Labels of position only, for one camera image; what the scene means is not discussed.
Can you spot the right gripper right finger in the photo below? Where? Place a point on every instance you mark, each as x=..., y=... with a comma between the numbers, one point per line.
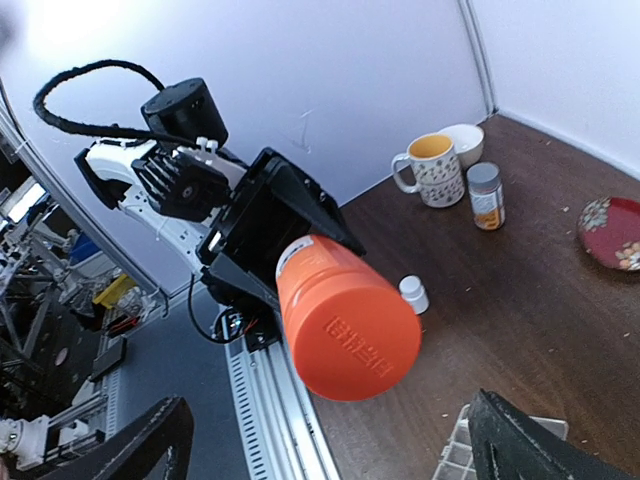
x=508, y=444

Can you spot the small white bottle left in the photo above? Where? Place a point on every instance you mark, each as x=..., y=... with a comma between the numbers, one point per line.
x=414, y=293

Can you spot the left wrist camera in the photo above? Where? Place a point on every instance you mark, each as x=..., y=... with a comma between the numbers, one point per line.
x=187, y=184

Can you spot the front aluminium rail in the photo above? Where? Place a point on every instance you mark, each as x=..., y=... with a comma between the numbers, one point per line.
x=280, y=432

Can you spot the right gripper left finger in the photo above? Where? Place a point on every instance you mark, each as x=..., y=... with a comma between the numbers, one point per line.
x=162, y=435

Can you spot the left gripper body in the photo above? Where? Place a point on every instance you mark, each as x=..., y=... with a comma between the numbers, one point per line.
x=275, y=203

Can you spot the red floral plate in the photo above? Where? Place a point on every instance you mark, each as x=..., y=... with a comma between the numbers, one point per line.
x=608, y=230

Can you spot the clear plastic pill organizer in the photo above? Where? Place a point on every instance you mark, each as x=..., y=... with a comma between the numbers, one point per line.
x=456, y=459

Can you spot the floral mug yellow inside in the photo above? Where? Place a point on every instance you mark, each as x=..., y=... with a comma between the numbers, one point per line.
x=430, y=167

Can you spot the right aluminium frame post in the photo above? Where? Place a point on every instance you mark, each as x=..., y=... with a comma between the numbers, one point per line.
x=569, y=69

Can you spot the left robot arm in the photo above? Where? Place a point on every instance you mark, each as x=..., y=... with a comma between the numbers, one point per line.
x=183, y=115

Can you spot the orange pill bottle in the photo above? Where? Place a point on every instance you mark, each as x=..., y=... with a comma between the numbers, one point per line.
x=350, y=333

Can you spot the grey capped supplement bottle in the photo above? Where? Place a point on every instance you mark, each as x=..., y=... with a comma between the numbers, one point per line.
x=486, y=195

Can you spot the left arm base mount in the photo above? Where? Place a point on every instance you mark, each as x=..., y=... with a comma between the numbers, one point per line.
x=247, y=319

